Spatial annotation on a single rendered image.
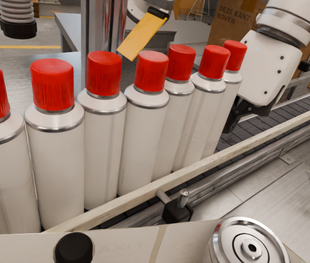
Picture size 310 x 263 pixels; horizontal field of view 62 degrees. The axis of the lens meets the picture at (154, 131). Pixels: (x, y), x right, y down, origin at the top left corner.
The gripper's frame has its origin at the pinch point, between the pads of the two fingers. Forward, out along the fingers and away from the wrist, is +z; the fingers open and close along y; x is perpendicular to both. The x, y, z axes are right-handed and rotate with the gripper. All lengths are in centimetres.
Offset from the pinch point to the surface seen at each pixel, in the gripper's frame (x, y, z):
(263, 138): 8.3, 4.3, 0.5
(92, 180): -25.3, 1.4, 9.2
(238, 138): 9.2, -0.2, 3.4
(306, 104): 41.4, -1.7, -8.3
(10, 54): 48, -277, 83
